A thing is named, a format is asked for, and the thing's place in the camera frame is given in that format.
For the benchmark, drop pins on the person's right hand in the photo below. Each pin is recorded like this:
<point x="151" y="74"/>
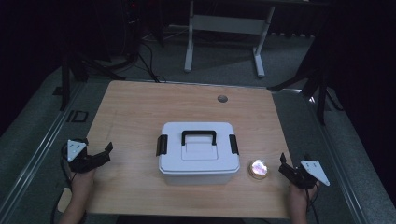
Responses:
<point x="299" y="194"/>

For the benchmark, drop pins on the person's left hand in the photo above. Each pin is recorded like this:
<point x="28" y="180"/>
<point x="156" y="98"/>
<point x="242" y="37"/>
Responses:
<point x="82" y="182"/>

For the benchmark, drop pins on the metal floor rail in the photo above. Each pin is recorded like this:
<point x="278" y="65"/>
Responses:
<point x="336" y="155"/>
<point x="39" y="155"/>

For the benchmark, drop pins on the grey round table grommet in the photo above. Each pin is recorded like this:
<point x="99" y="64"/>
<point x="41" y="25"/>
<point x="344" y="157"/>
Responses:
<point x="222" y="99"/>

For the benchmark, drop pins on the white plastic storage box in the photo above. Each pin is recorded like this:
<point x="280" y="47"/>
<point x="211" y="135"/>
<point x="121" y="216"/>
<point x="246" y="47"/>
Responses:
<point x="199" y="178"/>

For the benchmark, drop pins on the black tripod stand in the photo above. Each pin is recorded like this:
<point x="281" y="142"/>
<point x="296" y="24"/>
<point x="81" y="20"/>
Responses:
<point x="66" y="84"/>
<point x="320" y="90"/>

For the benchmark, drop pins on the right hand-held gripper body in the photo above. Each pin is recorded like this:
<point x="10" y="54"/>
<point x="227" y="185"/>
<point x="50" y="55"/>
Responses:
<point x="311" y="171"/>

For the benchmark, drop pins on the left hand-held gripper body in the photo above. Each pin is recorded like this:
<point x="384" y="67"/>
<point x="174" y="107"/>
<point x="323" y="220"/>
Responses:
<point x="76" y="149"/>

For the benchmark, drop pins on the small round shiny jar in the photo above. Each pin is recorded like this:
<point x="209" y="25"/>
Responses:
<point x="258" y="169"/>

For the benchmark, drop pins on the white metal desk frame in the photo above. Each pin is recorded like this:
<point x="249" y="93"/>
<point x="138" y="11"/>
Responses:
<point x="229" y="25"/>

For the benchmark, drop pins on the dark equipment tower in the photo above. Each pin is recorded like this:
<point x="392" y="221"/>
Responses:
<point x="132" y="25"/>

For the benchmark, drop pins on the black rectangular floor bracket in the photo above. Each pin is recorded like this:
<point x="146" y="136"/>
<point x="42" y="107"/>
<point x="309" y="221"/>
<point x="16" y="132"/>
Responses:
<point x="77" y="116"/>

